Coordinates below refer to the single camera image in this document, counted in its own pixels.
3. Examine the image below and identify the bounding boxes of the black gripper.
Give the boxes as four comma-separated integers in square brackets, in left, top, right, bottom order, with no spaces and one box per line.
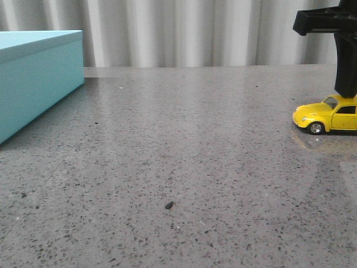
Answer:
[293,1,356,98]

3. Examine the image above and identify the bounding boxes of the white pleated curtain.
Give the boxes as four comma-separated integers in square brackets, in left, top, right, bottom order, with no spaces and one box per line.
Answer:
[1,1,339,68]

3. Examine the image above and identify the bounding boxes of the yellow beetle toy car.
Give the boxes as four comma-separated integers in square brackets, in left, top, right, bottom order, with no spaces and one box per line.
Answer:
[292,95,356,135]

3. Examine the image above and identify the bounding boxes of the light blue storage box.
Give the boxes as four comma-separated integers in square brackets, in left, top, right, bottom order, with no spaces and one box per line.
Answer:
[1,30,84,142]

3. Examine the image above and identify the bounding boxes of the small black debris piece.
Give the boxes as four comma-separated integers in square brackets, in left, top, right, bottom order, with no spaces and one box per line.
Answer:
[165,202,174,209]

